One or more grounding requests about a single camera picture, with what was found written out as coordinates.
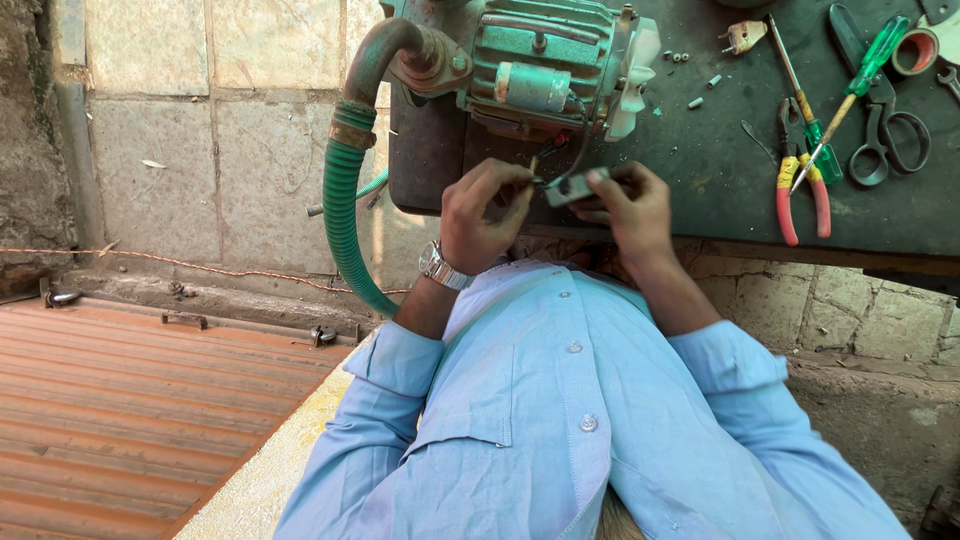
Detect person's left hand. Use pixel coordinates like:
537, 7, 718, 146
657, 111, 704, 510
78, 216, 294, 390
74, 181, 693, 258
439, 157, 537, 276

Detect person's right hand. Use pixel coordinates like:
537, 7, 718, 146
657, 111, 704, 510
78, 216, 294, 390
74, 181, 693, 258
569, 161, 673, 265

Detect grey terminal cover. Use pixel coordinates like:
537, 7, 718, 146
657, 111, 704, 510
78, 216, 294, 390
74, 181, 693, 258
541, 167, 612, 209

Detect red motor wire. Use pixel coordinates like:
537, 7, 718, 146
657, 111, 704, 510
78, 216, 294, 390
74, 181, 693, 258
528, 132, 571, 175

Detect silver wristwatch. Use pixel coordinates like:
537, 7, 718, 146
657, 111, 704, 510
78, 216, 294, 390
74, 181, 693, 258
417, 240, 478, 292

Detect white motor fan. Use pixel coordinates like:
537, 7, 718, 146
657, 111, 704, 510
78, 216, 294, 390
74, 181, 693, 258
604, 16, 663, 143

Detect green electric motor pump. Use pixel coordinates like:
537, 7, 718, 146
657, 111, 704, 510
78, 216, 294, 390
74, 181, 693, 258
378, 0, 639, 145

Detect yellow and green screwdriver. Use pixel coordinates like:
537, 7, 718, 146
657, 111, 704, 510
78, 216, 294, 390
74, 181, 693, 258
765, 13, 845, 186

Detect white electric plug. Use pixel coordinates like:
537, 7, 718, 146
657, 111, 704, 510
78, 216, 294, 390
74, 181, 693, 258
717, 20, 770, 57

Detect light blue shirt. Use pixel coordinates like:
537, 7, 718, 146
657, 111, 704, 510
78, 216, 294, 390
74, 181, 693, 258
273, 258, 912, 540

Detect black scissors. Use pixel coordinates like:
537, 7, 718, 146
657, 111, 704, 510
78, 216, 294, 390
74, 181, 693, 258
828, 3, 933, 188

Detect red tape roll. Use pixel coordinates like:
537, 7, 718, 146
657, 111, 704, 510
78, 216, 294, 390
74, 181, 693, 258
890, 28, 941, 78

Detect white and grey tool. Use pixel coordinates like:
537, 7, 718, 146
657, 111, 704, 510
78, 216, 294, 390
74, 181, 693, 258
918, 0, 960, 67

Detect orange rolling shutter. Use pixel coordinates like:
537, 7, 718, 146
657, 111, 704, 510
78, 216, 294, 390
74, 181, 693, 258
0, 295, 359, 540

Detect dark metal block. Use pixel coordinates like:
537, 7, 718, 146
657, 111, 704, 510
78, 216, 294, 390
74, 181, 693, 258
920, 485, 960, 538

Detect black motor wire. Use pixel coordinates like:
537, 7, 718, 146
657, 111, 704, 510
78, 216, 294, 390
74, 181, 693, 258
551, 90, 595, 185

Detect thin green hose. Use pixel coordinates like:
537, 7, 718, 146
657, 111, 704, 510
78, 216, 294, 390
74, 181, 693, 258
305, 168, 390, 219

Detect green corrugated hose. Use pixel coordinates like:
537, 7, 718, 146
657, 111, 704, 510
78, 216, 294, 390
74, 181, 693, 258
321, 100, 402, 320

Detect black cable tie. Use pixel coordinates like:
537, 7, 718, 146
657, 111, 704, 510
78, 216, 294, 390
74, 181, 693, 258
740, 119, 782, 167

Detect red handled pliers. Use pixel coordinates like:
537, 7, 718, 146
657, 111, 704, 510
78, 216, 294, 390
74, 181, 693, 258
774, 96, 833, 248

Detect green handled screwdriver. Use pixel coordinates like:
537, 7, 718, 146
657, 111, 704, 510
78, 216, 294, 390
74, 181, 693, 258
789, 15, 912, 195

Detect orange twisted wire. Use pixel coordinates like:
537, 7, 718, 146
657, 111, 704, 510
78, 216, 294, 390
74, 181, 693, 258
0, 246, 411, 296

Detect shutter metal handle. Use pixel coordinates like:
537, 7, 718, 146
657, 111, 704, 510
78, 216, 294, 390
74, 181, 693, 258
159, 310, 210, 332

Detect grey wall pipe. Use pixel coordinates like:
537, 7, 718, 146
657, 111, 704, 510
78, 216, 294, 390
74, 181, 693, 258
54, 0, 108, 250

